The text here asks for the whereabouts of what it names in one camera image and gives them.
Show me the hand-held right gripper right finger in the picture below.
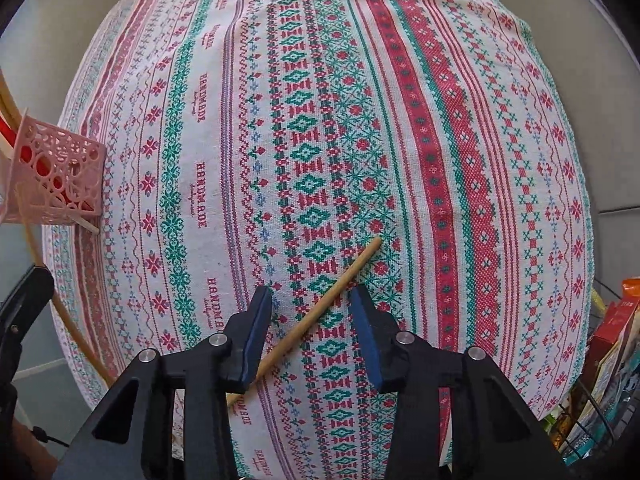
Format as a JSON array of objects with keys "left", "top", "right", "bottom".
[{"left": 348, "top": 284, "right": 566, "bottom": 480}]

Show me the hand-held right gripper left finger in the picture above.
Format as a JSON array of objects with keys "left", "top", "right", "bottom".
[{"left": 52, "top": 286, "right": 275, "bottom": 480}]

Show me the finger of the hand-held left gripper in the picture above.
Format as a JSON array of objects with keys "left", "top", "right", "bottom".
[{"left": 0, "top": 265, "right": 54, "bottom": 391}]

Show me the pink perforated utensil basket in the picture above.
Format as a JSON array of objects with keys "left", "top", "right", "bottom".
[{"left": 0, "top": 106, "right": 107, "bottom": 233}]

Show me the person's left forearm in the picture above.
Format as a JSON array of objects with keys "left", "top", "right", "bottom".
[{"left": 0, "top": 420, "right": 56, "bottom": 472}]

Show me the yellow bamboo chopstick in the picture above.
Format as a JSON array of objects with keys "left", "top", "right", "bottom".
[{"left": 0, "top": 66, "right": 21, "bottom": 126}]

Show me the patterned red green tablecloth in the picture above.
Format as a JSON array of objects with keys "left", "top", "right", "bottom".
[{"left": 42, "top": 0, "right": 596, "bottom": 480}]

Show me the red snack packet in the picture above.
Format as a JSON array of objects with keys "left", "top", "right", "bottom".
[{"left": 582, "top": 300, "right": 638, "bottom": 386}]

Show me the teal snack packet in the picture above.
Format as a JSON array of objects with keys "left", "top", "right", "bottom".
[{"left": 592, "top": 360, "right": 640, "bottom": 441}]

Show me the black cable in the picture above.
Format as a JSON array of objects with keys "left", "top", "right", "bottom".
[{"left": 31, "top": 426, "right": 71, "bottom": 447}]

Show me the black wire basket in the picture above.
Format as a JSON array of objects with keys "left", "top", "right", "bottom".
[{"left": 555, "top": 285, "right": 640, "bottom": 468}]

